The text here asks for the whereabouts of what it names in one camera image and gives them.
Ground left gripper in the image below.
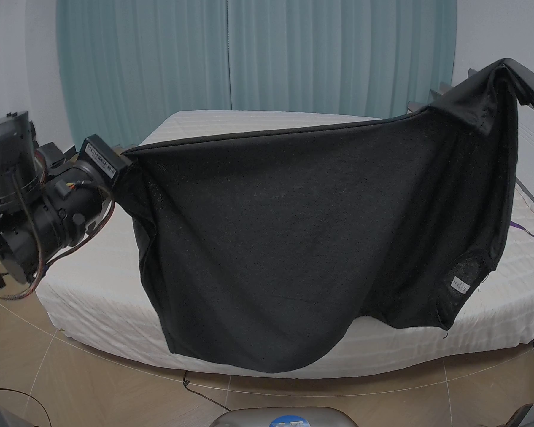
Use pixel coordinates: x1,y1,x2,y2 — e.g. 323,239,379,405
40,135,133,257

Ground black T-shirt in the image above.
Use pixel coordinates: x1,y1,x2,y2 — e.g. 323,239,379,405
113,58,521,375

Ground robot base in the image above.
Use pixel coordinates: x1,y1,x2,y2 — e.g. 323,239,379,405
209,407,354,427

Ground bed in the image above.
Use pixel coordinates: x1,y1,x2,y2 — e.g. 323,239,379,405
36,107,534,379

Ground grey bedside table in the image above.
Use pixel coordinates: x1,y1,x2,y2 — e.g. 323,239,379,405
407,82,454,114

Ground blue-green curtain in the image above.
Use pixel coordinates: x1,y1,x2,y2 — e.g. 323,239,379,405
55,0,232,150
226,0,457,117

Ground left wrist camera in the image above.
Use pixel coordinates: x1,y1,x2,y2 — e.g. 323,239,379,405
35,142,78,183

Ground black cable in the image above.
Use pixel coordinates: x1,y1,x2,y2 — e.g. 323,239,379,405
0,387,50,427
183,369,232,410

